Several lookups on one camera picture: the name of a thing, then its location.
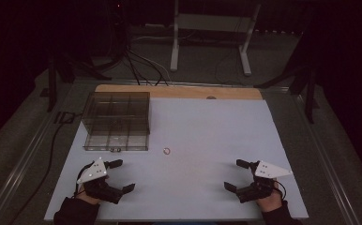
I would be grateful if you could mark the metal floor rail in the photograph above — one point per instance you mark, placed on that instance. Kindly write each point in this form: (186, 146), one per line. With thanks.
(323, 153)
(22, 159)

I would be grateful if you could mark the person's left hand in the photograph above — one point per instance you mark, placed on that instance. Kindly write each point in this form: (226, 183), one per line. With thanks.
(87, 197)

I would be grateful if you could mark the white table mat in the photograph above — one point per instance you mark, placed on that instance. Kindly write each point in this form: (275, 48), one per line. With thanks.
(207, 131)

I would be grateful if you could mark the black stand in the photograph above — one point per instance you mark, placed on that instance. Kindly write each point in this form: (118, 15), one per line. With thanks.
(304, 84)
(66, 72)

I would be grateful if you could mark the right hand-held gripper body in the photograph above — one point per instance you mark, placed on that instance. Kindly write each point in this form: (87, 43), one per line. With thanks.
(268, 170)

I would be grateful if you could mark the smoked transparent drawer box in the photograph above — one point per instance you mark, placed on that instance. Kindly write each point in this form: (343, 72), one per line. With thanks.
(116, 120)

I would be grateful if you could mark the person's right hand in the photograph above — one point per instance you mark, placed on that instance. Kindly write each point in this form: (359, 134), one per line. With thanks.
(270, 203)

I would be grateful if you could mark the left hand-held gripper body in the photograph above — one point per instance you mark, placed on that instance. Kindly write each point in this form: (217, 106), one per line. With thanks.
(92, 172)

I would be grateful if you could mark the white metal stand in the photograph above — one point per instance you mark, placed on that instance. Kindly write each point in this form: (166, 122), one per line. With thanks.
(210, 23)

